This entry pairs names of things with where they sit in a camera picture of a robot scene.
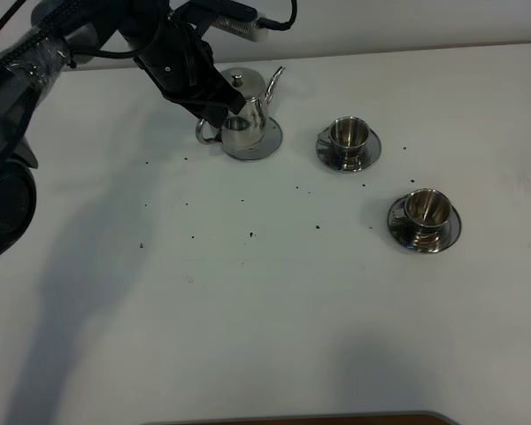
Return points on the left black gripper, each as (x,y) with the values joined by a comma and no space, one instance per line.
(180,63)

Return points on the stainless steel teapot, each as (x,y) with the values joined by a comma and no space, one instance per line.
(248,126)

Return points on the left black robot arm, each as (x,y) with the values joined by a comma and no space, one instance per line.
(64,34)

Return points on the far stainless steel saucer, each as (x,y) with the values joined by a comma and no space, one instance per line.
(343,159)

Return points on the stainless steel saucer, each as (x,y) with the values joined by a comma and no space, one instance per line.
(416,239)
(343,159)

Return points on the far stainless steel teacup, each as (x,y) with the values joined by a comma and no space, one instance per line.
(344,138)

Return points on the stainless steel teacup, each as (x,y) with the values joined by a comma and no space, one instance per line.
(344,138)
(423,210)

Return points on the near stainless steel saucer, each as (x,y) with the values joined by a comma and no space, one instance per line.
(416,239)

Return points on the near stainless steel teacup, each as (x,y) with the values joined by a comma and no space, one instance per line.
(423,210)

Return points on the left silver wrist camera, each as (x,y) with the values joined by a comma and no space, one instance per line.
(250,31)

